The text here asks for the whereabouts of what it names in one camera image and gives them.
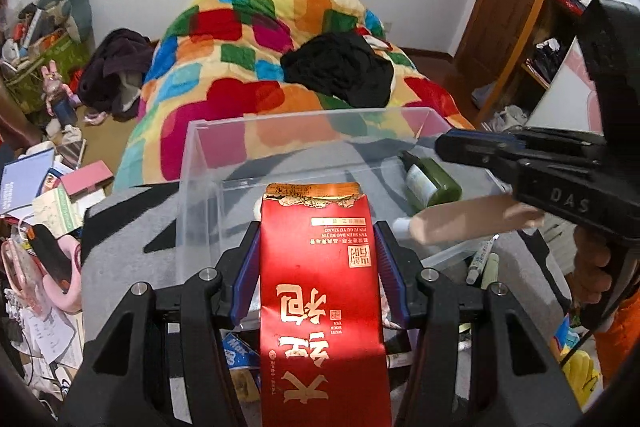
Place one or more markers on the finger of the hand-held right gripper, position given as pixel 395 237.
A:
pixel 465 152
pixel 500 136

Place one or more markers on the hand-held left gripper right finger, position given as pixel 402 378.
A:
pixel 387 267

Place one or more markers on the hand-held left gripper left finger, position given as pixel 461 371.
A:
pixel 247 272

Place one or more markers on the beige tube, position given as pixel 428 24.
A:
pixel 460 222

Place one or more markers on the red tea packet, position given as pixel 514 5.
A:
pixel 320 307

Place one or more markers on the clear plastic storage box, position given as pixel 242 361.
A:
pixel 225 157

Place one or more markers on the person's right forearm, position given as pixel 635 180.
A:
pixel 620 342

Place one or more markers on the person's right hand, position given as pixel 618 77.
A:
pixel 592 267

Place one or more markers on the white cloth on floor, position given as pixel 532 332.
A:
pixel 507 117

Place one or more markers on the green bottle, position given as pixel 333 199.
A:
pixel 430 187

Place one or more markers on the white sliding wardrobe door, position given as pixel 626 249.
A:
pixel 555 107

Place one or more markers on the dark folded clothes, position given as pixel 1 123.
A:
pixel 550 57

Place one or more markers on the wooden wardrobe shelf unit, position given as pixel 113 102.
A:
pixel 535 74

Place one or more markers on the blue packet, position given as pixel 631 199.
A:
pixel 240 349

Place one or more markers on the white marker pen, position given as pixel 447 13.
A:
pixel 477 262

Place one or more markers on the pale green tube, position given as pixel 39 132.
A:
pixel 491 272

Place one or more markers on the grey and black blanket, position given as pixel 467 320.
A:
pixel 125 257

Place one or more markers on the black garment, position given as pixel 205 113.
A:
pixel 340 67

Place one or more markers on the pink plastic object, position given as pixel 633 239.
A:
pixel 70 297

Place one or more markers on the pink notebook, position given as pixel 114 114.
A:
pixel 85 177

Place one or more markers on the black and orange tool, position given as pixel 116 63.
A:
pixel 50 252

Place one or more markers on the green and white booklet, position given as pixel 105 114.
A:
pixel 57 212

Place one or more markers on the colourful patchwork blanket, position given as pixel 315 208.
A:
pixel 225 57

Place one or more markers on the yellow toy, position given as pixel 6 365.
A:
pixel 580 372

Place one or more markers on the blue and white book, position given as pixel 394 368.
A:
pixel 25 182

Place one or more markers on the dark purple garment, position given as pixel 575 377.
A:
pixel 115 62

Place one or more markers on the rabbit plush toy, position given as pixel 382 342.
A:
pixel 57 97

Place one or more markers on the green bag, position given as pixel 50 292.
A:
pixel 75 52

